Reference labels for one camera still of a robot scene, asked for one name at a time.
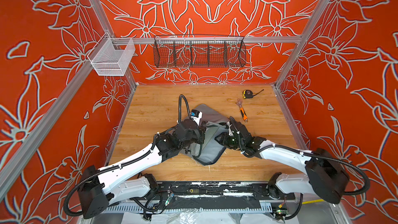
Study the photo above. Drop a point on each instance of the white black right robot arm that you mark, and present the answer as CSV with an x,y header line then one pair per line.
x,y
320,173

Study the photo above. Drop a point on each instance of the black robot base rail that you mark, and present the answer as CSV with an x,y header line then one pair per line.
x,y
255,189

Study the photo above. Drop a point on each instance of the yellow black tape measure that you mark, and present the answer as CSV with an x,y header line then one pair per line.
x,y
248,94

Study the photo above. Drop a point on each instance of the grey zippered laptop bag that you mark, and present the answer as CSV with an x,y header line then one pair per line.
x,y
210,151

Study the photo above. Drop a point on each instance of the white wire mesh basket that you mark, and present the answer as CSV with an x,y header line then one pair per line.
x,y
112,56

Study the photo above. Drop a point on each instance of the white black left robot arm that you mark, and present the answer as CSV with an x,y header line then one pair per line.
x,y
97,187

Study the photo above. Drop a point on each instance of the black wire wall basket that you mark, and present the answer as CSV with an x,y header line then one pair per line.
x,y
199,51

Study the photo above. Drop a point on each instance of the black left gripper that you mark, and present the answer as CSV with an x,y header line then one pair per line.
x,y
201,132

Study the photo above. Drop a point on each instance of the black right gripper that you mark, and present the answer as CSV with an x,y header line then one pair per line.
x,y
224,139

